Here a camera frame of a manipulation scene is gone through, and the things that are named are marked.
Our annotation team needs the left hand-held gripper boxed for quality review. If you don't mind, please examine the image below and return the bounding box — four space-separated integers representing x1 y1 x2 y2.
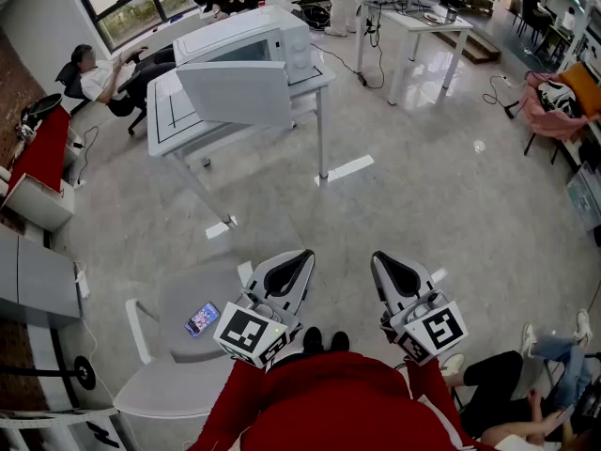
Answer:
213 249 316 370

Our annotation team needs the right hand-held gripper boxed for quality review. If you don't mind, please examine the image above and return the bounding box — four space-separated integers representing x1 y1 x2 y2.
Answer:
370 250 470 365

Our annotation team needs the white microwave door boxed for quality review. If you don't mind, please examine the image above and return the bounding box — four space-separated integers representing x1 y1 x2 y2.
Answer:
175 59 294 129

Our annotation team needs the person's right forearm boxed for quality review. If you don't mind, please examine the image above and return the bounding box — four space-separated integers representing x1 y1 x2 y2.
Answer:
404 355 478 451

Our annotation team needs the person's left forearm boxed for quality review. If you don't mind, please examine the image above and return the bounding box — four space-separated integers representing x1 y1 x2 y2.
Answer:
186 358 283 451

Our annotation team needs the white microwave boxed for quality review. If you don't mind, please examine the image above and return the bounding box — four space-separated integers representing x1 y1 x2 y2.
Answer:
172 4 314 86

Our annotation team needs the person's black left shoe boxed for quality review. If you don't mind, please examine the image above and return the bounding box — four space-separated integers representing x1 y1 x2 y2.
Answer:
301 325 324 354

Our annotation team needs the smartphone with colourful screen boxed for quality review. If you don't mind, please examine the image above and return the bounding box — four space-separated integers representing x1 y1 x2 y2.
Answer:
183 301 222 339

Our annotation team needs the white plastic chair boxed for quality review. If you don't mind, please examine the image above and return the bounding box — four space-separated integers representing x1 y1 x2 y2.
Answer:
112 259 257 420

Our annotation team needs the person's red jacket torso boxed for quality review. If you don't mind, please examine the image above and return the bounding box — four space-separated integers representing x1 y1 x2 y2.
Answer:
238 350 469 451

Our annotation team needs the white table with black lines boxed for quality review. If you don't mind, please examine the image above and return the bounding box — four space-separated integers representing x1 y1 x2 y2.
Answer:
146 59 338 227

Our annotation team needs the white power strip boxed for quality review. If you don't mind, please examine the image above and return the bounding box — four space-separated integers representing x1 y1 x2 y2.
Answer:
73 259 92 300

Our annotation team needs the black stanchion base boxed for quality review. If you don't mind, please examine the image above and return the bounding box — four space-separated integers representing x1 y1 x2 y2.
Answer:
73 354 98 392

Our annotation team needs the pink armchair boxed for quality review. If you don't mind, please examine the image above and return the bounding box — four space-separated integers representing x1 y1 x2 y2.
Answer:
519 70 601 164

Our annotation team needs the black office chair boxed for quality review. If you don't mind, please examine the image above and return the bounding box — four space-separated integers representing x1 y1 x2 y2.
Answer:
54 49 149 136

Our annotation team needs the black and white bag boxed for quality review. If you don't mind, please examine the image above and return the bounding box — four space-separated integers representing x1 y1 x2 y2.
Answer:
536 81 579 119

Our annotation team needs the grey cabinet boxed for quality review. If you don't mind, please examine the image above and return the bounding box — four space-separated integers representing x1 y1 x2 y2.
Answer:
0 223 85 331

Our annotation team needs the wooden step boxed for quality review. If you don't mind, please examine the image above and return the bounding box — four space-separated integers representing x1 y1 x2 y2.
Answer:
434 26 502 66

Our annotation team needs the white open cabinet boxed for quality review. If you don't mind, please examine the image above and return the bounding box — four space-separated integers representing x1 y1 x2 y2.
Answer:
0 170 77 233

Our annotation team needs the plain white table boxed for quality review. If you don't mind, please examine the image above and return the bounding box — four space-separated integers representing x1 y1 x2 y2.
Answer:
353 0 475 107

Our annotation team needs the yellow cushion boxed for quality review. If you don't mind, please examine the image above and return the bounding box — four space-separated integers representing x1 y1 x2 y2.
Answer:
557 60 601 117

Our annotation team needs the red bench cushion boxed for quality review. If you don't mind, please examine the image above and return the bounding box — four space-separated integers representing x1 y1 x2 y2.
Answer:
7 104 72 194

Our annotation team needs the dark framed window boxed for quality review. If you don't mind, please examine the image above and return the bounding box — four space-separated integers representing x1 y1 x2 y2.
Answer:
67 0 226 54

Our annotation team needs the black cable with white plug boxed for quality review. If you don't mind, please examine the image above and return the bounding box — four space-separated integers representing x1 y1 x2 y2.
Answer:
482 73 523 121

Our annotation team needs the long black floor cable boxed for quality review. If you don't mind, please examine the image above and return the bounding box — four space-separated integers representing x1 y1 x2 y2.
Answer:
308 39 387 91

